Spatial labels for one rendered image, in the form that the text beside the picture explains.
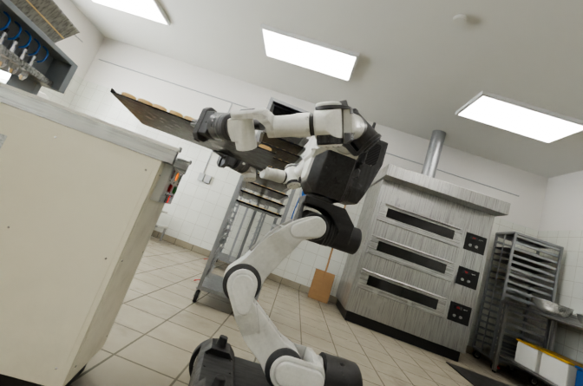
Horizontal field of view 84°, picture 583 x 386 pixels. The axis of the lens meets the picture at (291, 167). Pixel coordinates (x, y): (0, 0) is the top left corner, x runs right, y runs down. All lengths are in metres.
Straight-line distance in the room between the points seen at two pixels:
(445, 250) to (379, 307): 1.11
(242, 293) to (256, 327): 0.15
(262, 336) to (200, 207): 4.29
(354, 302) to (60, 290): 3.57
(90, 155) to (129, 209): 0.22
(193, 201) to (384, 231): 3.05
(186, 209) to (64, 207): 4.36
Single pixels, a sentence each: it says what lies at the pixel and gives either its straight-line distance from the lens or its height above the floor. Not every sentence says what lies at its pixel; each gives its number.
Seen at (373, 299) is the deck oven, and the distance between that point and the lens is 4.43.
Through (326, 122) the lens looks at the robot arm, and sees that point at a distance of 0.92.
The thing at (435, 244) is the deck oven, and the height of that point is 1.25.
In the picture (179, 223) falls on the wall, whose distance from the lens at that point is 5.59.
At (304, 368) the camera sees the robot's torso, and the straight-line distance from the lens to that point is 1.38.
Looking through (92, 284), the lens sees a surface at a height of 0.40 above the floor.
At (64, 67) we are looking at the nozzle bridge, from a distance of 1.97.
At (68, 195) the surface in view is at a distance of 1.28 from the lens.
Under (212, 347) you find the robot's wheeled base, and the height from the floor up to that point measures 0.21.
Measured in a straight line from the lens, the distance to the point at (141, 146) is 1.24.
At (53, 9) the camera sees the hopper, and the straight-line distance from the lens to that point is 1.82.
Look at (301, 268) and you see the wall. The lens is 5.29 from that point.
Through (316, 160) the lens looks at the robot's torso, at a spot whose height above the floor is 1.06.
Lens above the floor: 0.75
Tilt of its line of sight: 11 degrees up
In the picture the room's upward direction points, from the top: 20 degrees clockwise
